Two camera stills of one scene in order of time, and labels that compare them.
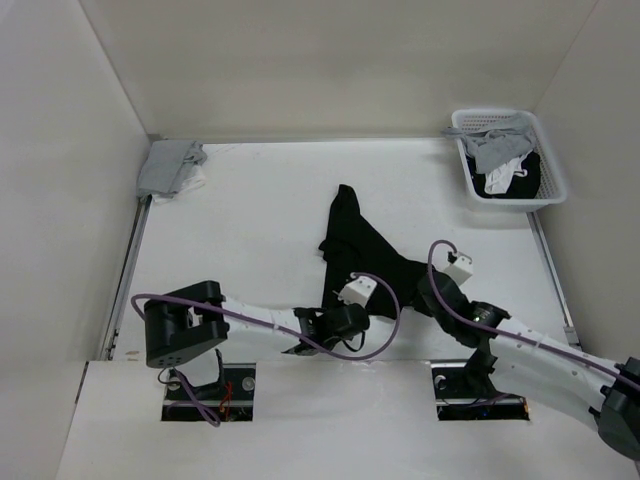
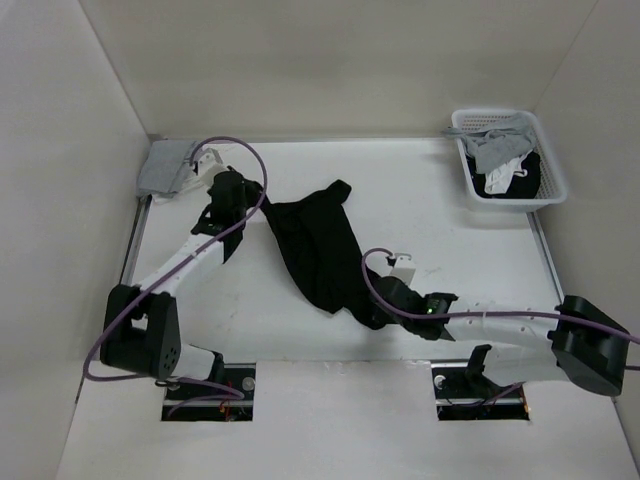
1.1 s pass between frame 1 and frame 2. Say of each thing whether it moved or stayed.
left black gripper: moved
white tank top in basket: stayed
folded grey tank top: stayed
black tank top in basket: stayed
